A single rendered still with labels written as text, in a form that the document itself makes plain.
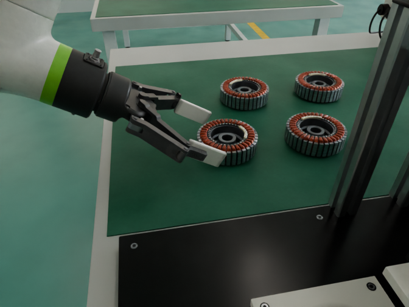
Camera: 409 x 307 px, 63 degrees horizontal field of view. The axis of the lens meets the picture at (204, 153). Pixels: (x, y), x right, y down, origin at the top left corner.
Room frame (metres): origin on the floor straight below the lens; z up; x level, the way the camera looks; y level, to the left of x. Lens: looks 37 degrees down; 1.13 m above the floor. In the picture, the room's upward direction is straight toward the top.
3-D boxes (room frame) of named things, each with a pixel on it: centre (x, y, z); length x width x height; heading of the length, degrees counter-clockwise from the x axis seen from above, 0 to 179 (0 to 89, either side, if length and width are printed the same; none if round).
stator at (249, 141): (0.51, -0.04, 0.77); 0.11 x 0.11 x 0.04
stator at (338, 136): (0.54, -0.21, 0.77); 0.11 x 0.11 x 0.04
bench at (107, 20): (2.38, 0.09, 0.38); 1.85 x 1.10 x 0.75; 11
